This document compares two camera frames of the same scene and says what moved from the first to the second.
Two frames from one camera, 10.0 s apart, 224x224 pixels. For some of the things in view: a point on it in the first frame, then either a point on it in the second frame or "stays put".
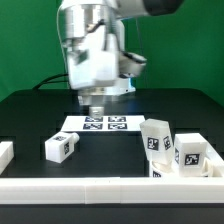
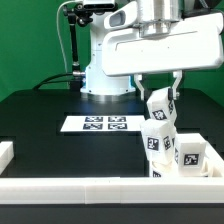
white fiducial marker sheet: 104,123 stays put
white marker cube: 60,145 -> 161,105
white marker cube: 158,140 stays put
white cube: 190,153 stays put
